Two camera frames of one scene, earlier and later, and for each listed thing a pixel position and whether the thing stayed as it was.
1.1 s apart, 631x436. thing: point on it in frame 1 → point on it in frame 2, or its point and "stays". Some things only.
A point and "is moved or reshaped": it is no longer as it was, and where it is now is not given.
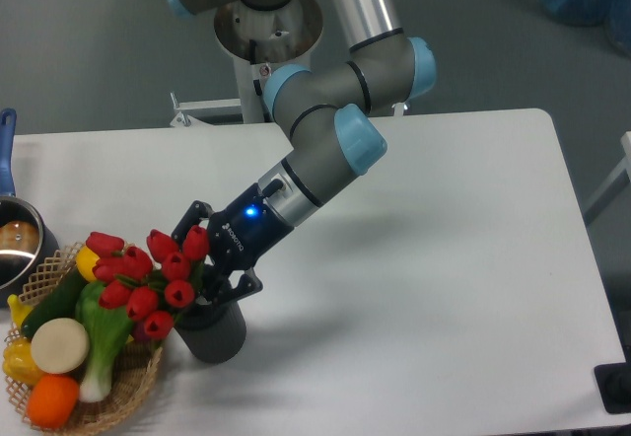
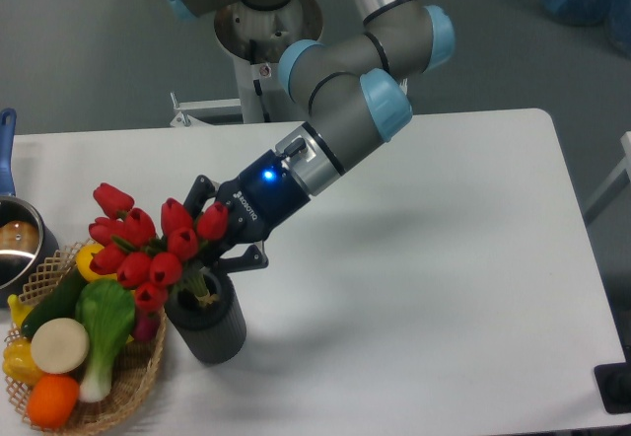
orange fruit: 52,400 stays
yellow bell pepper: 19,362 stays
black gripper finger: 196,211 → 200,190
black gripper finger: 246,284 → 252,258
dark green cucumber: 61,303 stays
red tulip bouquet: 153,287 is moved or reshaped
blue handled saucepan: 27,244 stays
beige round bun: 60,345 stays
